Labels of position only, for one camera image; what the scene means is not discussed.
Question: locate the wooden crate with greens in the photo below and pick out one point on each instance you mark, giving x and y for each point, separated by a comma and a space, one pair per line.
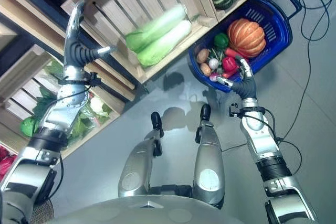
23, 66

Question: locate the white cauliflower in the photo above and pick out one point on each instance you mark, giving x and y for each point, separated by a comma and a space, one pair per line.
98, 104

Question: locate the blue plastic shopping basket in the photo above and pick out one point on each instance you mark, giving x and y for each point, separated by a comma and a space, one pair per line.
278, 32

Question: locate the green bell pepper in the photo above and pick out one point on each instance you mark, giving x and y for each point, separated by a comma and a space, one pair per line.
221, 40

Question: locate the robot right arm silver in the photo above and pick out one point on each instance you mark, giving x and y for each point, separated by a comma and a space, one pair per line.
262, 140

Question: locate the orange pumpkin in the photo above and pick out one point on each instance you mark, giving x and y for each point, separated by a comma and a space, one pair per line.
246, 37

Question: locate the brown potato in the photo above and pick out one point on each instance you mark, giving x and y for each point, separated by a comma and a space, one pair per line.
206, 69
202, 55

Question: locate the wooden display shelf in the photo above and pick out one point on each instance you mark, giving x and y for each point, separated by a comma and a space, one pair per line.
34, 11

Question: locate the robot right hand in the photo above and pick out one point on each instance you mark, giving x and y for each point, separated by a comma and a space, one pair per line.
246, 87

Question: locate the orange carrot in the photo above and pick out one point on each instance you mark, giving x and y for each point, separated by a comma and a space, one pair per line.
233, 52

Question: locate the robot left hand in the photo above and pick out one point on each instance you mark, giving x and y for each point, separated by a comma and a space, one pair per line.
72, 51

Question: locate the robot right leg silver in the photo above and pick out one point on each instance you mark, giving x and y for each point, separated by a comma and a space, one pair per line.
208, 161

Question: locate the robot left arm silver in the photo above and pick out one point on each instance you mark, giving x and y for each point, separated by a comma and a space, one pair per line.
60, 108

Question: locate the leafy green lettuce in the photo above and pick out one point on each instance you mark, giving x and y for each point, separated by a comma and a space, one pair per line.
81, 125

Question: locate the robot leg silver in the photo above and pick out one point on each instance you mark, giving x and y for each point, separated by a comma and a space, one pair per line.
208, 161
137, 166

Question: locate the red round radish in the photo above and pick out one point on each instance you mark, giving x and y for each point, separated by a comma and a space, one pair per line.
214, 77

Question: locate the round green cabbage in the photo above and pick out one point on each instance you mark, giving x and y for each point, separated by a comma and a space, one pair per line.
29, 126

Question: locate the white round radish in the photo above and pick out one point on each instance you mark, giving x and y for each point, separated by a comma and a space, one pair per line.
213, 63

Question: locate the red leafy vegetable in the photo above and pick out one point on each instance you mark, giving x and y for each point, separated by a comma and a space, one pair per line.
6, 162

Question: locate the robot torso grey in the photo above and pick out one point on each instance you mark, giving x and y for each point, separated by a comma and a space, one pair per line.
157, 211

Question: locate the red bell pepper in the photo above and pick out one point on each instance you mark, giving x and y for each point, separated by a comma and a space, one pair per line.
229, 63

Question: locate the chinese cabbage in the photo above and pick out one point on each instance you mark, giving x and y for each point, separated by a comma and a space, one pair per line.
157, 27
165, 45

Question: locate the robot left leg silver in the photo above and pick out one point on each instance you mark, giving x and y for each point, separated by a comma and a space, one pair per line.
137, 166

